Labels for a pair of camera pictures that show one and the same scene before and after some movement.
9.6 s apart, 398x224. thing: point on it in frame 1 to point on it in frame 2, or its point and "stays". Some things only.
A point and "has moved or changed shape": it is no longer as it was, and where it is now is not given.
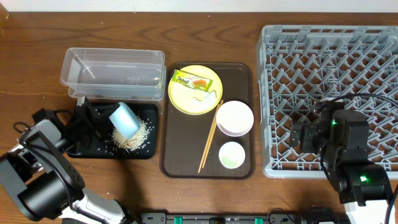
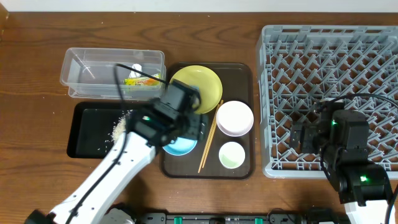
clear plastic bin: [114, 73] stays
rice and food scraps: [136, 141] has moved or changed shape
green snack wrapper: [191, 80] to [143, 81]
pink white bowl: [234, 118] stays
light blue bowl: [126, 121] to [182, 146]
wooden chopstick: [208, 139] stays
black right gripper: [310, 130] stays
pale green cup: [232, 155] stays
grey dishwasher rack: [300, 66] stays
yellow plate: [194, 101] stays
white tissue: [203, 99] to [133, 74]
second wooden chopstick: [212, 134] stays
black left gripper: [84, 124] to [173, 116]
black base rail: [239, 218] stays
